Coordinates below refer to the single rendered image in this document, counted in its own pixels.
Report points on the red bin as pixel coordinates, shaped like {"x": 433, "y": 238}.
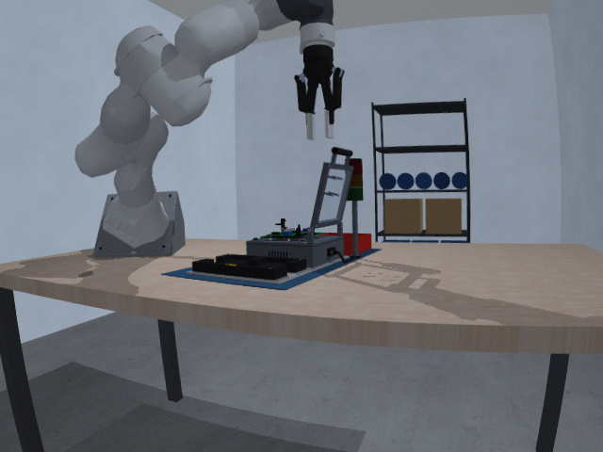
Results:
{"x": 364, "y": 242}

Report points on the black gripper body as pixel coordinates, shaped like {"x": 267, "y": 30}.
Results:
{"x": 315, "y": 56}

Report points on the green circuit board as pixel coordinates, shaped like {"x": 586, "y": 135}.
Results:
{"x": 289, "y": 232}

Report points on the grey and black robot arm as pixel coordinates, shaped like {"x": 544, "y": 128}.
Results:
{"x": 154, "y": 75}

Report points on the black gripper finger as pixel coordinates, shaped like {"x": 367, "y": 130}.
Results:
{"x": 332, "y": 102}
{"x": 305, "y": 101}

